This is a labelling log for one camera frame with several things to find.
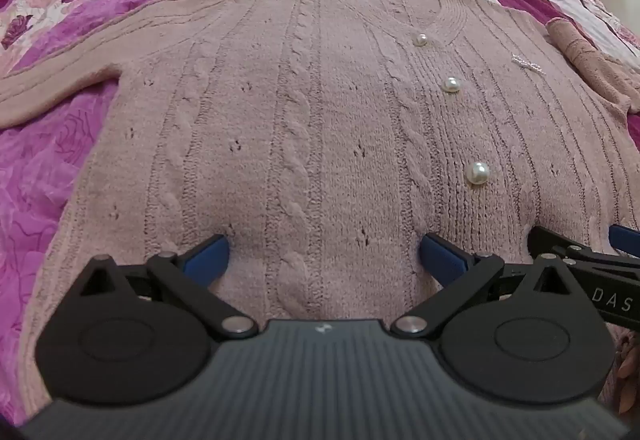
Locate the pink knit cardigan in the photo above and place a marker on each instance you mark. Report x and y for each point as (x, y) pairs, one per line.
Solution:
(320, 119)

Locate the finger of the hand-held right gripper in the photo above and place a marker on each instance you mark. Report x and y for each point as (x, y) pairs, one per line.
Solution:
(550, 242)
(625, 237)

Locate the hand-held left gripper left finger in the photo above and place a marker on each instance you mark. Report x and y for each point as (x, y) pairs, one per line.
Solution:
(209, 257)

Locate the floral purple bed blanket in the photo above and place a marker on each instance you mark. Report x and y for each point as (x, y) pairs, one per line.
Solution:
(45, 169)

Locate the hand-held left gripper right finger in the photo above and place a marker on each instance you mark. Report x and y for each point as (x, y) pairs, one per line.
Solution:
(442, 257)

